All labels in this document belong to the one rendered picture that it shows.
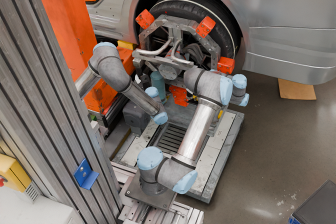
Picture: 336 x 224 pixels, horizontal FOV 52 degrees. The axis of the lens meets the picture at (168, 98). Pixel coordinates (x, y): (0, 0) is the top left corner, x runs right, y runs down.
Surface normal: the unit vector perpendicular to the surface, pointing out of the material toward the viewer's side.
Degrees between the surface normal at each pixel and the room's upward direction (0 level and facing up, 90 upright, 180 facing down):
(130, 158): 0
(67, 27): 90
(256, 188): 0
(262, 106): 0
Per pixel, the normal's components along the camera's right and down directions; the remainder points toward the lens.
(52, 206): -0.08, -0.68
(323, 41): -0.35, 0.71
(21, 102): 0.92, 0.23
